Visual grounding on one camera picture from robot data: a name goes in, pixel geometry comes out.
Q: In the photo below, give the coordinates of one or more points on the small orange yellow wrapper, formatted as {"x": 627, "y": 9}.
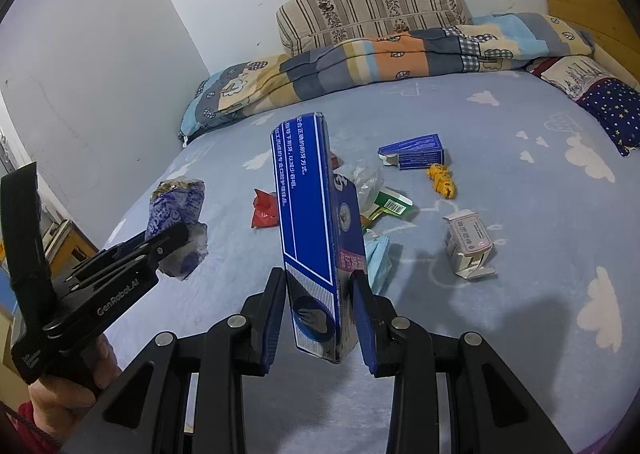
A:
{"x": 366, "y": 223}

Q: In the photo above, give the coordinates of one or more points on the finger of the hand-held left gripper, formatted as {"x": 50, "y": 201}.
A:
{"x": 165, "y": 241}
{"x": 125, "y": 245}

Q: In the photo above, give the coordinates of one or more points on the wooden stand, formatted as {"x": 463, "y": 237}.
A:
{"x": 65, "y": 239}

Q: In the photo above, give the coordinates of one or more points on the wooden headboard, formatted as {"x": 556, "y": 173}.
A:
{"x": 600, "y": 14}

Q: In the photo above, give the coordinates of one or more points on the clear plastic bag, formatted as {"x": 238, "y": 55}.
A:
{"x": 367, "y": 184}

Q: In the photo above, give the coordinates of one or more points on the yellow snack wrapper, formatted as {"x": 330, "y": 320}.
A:
{"x": 442, "y": 181}

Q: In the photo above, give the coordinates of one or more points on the blue face mask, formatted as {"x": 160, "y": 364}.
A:
{"x": 381, "y": 259}

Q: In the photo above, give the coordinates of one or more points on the person's left hand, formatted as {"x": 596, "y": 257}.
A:
{"x": 65, "y": 389}

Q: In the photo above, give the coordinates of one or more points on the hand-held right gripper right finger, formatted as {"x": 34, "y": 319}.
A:
{"x": 362, "y": 329}

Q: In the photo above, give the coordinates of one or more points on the red plastic wrapper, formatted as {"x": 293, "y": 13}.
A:
{"x": 262, "y": 214}

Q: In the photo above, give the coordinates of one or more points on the green packet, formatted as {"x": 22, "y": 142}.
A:
{"x": 392, "y": 204}

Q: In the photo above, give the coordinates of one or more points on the long blue cardboard box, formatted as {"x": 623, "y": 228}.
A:
{"x": 305, "y": 204}

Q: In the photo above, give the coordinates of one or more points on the small blue cardboard box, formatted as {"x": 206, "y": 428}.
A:
{"x": 415, "y": 149}

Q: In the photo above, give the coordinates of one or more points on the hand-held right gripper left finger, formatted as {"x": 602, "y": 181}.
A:
{"x": 272, "y": 324}

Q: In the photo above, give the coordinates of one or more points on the striped brown pillow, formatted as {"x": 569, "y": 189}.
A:
{"x": 370, "y": 4}

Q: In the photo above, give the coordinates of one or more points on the blue white patterned plastic wrapper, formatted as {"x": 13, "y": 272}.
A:
{"x": 175, "y": 204}

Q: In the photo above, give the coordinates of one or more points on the small reddish brown box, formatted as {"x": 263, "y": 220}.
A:
{"x": 335, "y": 161}

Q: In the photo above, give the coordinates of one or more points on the star print pillow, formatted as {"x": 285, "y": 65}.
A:
{"x": 610, "y": 104}

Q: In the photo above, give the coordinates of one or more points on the white medicine box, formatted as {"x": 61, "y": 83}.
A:
{"x": 467, "y": 239}

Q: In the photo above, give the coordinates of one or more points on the patchwork quilt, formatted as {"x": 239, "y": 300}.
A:
{"x": 350, "y": 59}

